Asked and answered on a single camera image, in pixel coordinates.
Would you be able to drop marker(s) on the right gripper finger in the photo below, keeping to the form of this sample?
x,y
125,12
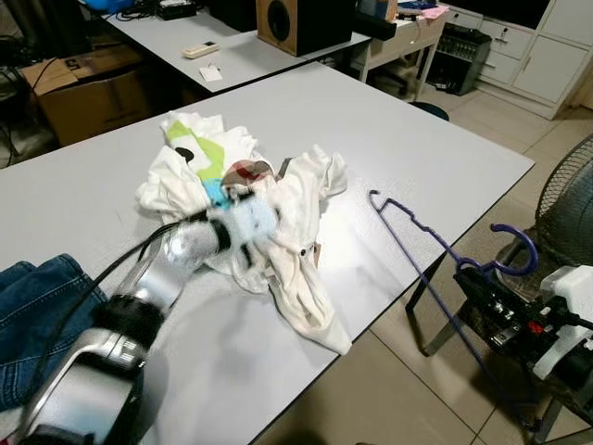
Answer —
x,y
488,283
474,289

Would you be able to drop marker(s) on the white shirt with green print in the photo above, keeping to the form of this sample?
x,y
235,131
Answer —
x,y
296,269

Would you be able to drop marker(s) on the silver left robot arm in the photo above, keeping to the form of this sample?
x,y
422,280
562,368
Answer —
x,y
83,371

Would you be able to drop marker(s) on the large white table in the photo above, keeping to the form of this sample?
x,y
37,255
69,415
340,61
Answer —
x,y
417,139

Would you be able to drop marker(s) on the blue round stool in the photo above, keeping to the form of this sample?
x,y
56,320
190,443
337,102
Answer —
x,y
429,111

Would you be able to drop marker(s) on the white drawer cabinet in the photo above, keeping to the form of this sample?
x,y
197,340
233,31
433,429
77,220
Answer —
x,y
537,65

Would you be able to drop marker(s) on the black amplifier box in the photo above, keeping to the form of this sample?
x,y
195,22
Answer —
x,y
459,60

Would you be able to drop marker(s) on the light wooden side table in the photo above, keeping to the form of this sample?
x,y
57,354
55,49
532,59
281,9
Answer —
x,y
408,32

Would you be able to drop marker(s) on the wooden speaker with black front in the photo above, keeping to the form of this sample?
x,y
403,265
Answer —
x,y
315,28

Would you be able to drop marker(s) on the small white table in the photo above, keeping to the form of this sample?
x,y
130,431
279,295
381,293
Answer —
x,y
250,69

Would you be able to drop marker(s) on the small white card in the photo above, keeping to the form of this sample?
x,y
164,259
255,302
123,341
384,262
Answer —
x,y
210,73

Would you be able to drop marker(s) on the white remote control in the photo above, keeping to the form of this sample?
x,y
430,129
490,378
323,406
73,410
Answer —
x,y
201,50

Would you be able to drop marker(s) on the brown cardboard box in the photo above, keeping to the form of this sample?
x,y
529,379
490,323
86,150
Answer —
x,y
93,102

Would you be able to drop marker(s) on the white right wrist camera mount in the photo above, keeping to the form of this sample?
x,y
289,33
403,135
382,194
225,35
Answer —
x,y
570,287

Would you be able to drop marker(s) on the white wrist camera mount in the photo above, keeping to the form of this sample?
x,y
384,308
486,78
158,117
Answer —
x,y
250,222
570,287

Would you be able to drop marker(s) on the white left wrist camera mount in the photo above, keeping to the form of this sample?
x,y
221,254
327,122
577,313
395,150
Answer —
x,y
250,222

